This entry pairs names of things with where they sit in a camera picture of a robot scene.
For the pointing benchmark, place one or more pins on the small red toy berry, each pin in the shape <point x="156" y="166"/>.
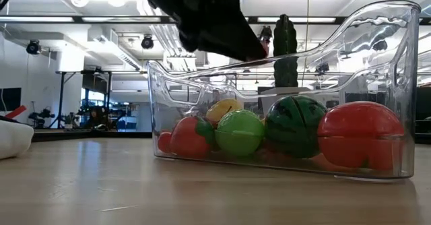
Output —
<point x="164" y="143"/>

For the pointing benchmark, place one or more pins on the green toy lime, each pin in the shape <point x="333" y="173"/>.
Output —
<point x="239" y="134"/>

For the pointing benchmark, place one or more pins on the white folded cloth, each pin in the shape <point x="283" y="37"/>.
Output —
<point x="13" y="139"/>

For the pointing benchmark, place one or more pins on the toy watermelon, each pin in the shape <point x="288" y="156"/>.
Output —
<point x="293" y="127"/>

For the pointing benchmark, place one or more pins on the yellow toy bell pepper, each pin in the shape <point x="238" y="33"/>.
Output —
<point x="222" y="107"/>

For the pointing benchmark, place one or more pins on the black background robot arm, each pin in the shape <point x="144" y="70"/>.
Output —
<point x="42" y="114"/>
<point x="96" y="115"/>

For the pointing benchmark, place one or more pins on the black metal stand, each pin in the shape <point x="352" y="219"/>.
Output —
<point x="62" y="93"/>

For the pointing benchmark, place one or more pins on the red plastic piece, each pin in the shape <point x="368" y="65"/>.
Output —
<point x="16" y="112"/>

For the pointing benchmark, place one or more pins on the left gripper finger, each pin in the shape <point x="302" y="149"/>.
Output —
<point x="249" y="36"/>
<point x="219" y="44"/>

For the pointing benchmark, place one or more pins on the black wall monitor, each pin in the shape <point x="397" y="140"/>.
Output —
<point x="10" y="98"/>

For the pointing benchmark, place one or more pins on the large red toy tomato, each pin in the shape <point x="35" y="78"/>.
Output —
<point x="360" y="137"/>

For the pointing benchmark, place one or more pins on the black ceiling spotlight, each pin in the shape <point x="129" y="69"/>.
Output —
<point x="147" y="42"/>
<point x="33" y="47"/>
<point x="266" y="31"/>

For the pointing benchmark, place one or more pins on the clear plastic container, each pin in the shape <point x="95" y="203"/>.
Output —
<point x="409" y="83"/>

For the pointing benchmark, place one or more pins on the red toy strawberry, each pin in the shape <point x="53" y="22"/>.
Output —
<point x="188" y="139"/>

